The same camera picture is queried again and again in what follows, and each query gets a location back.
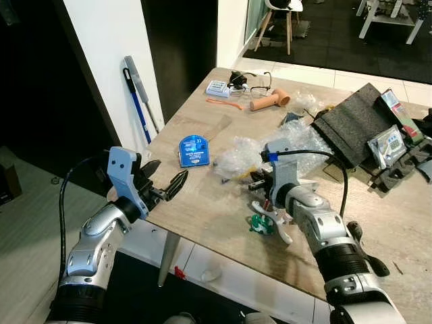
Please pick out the clear bubble wrap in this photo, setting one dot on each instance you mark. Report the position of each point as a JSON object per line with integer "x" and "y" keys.
{"x": 243, "y": 155}

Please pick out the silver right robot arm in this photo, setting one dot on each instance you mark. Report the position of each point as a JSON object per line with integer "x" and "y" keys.
{"x": 331, "y": 243}

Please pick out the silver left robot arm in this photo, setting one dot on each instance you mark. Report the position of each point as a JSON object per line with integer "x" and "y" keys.
{"x": 94, "y": 246}

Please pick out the blue round-topped card package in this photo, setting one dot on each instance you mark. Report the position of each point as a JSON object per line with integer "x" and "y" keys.
{"x": 194, "y": 152}

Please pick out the small green circuit piece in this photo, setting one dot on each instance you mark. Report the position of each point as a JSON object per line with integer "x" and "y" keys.
{"x": 260, "y": 225}

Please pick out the grey tapered table leg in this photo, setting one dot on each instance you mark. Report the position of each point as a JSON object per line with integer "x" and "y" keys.
{"x": 169, "y": 256}

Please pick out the orange strip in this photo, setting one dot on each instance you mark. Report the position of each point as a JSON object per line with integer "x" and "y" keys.
{"x": 226, "y": 104}

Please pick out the clear safety glasses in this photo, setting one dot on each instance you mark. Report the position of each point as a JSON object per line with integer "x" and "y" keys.
{"x": 260, "y": 88}

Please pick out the small red clip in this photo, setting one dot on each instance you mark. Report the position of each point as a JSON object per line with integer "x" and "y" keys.
{"x": 179, "y": 273}

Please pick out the grey flat stick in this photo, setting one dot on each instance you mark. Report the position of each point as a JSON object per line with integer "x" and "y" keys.
{"x": 138, "y": 77}

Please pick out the small white box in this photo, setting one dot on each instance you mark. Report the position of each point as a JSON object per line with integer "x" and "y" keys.
{"x": 218, "y": 88}

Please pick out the small black device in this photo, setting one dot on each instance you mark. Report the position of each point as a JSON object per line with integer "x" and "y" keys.
{"x": 237, "y": 79}

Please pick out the dark grey felt cloth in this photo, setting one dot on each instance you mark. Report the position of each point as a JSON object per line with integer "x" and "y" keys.
{"x": 354, "y": 121}

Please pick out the black clamp lever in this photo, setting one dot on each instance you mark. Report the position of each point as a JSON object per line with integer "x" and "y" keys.
{"x": 368, "y": 250}

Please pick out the silver foil pouch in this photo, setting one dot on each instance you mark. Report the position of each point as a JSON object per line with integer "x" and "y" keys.
{"x": 388, "y": 147}

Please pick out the grey left robot foot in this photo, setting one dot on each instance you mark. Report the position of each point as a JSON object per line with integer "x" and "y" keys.
{"x": 179, "y": 318}

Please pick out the dark box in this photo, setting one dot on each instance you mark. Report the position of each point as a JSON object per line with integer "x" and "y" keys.
{"x": 8, "y": 183}

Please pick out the green and red long box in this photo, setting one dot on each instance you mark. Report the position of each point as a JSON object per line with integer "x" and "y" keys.
{"x": 398, "y": 111}

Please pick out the white chair with wooden legs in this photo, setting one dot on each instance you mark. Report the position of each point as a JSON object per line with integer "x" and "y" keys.
{"x": 280, "y": 10}

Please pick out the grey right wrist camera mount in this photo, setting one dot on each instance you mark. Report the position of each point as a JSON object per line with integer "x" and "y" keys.
{"x": 282, "y": 172}

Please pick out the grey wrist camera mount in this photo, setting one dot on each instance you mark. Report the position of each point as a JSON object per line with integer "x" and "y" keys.
{"x": 282, "y": 172}
{"x": 125, "y": 175}

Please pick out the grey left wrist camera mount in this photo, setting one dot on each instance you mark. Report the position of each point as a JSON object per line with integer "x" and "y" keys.
{"x": 125, "y": 175}

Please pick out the white metal table frame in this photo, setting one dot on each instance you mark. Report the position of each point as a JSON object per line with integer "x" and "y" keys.
{"x": 391, "y": 17}

